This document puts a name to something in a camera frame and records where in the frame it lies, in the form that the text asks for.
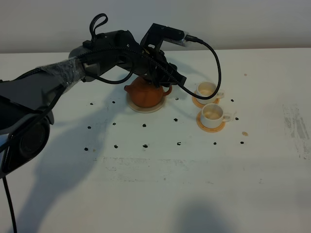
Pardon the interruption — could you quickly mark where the wooden coaster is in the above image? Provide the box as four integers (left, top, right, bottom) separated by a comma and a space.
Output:
192, 97, 220, 108
196, 112, 226, 133

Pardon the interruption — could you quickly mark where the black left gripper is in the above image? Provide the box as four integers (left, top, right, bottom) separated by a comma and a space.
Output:
136, 47, 187, 86

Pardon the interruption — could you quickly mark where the wooden coaster far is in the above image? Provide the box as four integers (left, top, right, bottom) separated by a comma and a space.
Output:
192, 97, 220, 108

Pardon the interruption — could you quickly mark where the brown clay teapot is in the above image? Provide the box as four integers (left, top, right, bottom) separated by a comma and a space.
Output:
124, 77, 172, 108

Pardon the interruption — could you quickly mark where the wooden coaster near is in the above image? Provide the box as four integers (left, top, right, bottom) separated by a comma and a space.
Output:
196, 112, 226, 133

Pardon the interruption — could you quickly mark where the beige round teapot saucer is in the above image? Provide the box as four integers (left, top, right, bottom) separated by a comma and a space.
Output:
126, 94, 166, 114

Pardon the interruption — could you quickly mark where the white teacup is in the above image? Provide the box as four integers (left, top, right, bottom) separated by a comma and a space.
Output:
195, 82, 225, 105
200, 103, 232, 129

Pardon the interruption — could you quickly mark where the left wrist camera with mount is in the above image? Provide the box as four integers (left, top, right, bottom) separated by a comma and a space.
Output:
140, 23, 188, 50

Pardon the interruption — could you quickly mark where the white teacup near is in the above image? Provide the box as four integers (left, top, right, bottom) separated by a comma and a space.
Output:
200, 103, 232, 129

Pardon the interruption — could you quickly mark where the white teacup far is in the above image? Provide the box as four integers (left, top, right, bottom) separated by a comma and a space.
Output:
195, 82, 225, 105

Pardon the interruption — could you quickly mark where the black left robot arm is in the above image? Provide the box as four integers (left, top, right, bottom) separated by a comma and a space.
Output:
0, 24, 187, 177

